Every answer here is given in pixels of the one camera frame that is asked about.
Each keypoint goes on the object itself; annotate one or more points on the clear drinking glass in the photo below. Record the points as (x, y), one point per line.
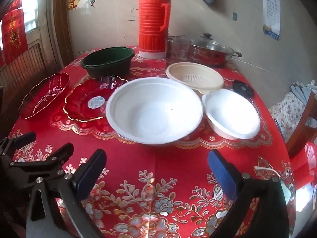
(178, 49)

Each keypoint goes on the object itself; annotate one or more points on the large white foam bowl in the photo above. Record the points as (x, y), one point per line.
(153, 114)

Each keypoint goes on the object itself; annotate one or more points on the row of red paper banners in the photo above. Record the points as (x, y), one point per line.
(13, 37)

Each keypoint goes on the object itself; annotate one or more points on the wall hook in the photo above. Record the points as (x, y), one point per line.
(92, 1)

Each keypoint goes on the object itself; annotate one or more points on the red floral tablecloth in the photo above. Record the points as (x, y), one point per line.
(153, 168)

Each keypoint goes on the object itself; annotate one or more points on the stainless steel pot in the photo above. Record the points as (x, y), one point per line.
(210, 57)

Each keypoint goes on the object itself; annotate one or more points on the grey gloves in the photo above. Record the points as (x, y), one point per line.
(303, 89)

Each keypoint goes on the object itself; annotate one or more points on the brown metal door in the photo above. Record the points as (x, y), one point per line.
(32, 62)

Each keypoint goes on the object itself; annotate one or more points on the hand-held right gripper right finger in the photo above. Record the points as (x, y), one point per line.
(223, 176)

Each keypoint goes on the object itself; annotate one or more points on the dark green plastic basin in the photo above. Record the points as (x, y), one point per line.
(106, 59)

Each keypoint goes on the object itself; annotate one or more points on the red plastic thermos flask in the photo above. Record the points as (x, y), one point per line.
(152, 22)

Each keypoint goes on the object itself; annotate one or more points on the beige plastic bowl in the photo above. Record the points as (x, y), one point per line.
(193, 75)

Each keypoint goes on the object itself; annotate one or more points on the small blue wall sticker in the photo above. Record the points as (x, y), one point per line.
(235, 16)

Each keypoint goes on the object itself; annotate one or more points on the small white foam bowl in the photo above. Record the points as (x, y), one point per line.
(230, 114)

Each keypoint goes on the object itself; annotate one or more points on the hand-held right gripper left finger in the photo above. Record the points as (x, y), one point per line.
(90, 176)

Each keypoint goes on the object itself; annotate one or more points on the wooden chair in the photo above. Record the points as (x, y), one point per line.
(308, 124)

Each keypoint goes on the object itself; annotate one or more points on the brown wooden door frame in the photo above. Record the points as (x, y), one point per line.
(59, 24)

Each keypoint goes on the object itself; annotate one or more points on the round red glass plate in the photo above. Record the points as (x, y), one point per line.
(81, 101)

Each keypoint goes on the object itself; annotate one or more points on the wall calendar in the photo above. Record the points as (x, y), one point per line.
(272, 7)

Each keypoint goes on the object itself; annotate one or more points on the oval red glass plate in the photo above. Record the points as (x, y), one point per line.
(44, 96)

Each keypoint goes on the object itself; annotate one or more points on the black round lid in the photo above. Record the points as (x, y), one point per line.
(242, 88)

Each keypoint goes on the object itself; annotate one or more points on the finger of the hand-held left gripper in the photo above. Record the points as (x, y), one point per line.
(52, 160)
(23, 140)

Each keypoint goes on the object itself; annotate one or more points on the clear scalloped glass dish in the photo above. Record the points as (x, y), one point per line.
(112, 81)

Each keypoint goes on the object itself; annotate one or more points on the red plastic stool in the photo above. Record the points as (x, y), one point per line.
(305, 163)

